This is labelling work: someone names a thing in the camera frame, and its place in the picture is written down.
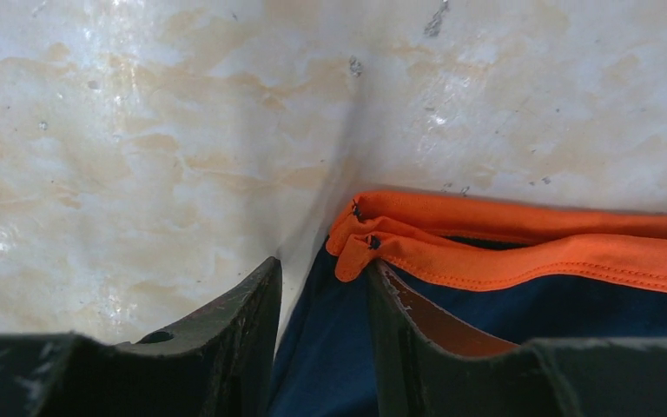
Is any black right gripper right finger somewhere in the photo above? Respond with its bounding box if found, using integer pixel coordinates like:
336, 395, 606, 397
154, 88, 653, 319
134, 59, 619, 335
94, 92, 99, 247
367, 261, 667, 416

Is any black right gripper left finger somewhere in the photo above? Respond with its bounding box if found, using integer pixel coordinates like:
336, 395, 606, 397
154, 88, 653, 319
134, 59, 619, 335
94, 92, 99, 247
0, 257, 282, 416

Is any navy orange underwear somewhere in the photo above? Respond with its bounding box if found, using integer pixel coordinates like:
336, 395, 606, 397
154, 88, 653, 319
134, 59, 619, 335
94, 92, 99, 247
268, 191, 667, 416

